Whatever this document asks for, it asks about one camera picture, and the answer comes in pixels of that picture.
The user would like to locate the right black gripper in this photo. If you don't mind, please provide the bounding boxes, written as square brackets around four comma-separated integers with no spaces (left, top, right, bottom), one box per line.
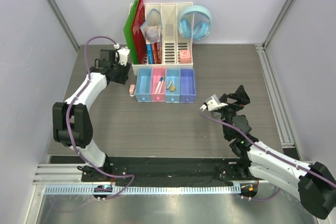
[218,85,250,138]

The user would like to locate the light blue drawer bin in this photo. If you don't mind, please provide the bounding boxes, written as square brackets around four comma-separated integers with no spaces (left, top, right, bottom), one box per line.
[135,68,152,102]

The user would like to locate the green red folder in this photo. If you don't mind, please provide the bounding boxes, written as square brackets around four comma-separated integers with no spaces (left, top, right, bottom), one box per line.
[123,0,147,65]

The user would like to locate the pink drawer bin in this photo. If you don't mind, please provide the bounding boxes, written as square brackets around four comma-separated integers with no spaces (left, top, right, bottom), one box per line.
[150,68,166,102]

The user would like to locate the blue white marker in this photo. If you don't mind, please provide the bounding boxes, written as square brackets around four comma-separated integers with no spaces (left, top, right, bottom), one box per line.
[154,77,163,93]

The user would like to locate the green white marker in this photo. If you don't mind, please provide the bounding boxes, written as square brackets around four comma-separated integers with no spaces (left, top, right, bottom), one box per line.
[157,77,165,94]

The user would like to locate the purple drawer bin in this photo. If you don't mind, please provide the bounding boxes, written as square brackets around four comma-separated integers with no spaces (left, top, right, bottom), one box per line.
[180,69,196,103]

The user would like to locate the beige long eraser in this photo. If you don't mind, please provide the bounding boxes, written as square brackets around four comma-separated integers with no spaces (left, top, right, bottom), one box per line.
[166,81,172,89]

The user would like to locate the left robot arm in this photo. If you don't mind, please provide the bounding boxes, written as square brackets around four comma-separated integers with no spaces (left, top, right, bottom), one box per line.
[52,47,131,182]

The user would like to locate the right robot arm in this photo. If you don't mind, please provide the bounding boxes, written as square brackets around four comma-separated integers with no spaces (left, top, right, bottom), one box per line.
[211,85,335,219]

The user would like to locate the pink stapler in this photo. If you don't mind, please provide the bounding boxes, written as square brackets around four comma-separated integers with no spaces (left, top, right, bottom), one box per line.
[129,84,135,97]

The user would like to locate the white file organizer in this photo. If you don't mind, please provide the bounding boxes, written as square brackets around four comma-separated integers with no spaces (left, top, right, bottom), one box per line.
[132,2,193,75]

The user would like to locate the clear zip pouch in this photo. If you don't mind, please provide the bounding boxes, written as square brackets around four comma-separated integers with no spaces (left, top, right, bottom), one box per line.
[140,9,162,44]

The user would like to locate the pink cube box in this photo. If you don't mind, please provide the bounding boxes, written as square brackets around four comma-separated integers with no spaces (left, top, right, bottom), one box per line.
[179,49,192,64]

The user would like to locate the light blue headphones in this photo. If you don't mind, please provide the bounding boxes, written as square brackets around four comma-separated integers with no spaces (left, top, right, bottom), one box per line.
[177,5,213,41]

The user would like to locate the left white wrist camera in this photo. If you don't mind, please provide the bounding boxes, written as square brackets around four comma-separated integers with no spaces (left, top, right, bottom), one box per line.
[117,47,130,66]

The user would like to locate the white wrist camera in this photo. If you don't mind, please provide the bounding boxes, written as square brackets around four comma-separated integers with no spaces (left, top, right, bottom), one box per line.
[117,47,130,66]
[200,94,228,111]

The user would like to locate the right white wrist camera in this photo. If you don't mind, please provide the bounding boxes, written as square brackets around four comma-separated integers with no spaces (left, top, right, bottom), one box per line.
[200,94,228,111]

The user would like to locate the white slotted cable duct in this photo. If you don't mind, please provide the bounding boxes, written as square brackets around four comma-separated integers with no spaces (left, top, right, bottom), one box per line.
[45,184,241,196]

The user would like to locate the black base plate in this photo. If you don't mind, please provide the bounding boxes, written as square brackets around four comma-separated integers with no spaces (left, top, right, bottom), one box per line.
[81,155,271,183]

